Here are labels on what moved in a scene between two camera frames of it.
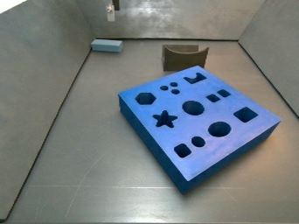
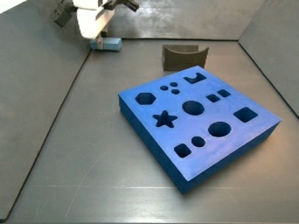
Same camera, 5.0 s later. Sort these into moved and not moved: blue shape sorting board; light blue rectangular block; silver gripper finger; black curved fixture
Moved: silver gripper finger
Not moved: light blue rectangular block; blue shape sorting board; black curved fixture
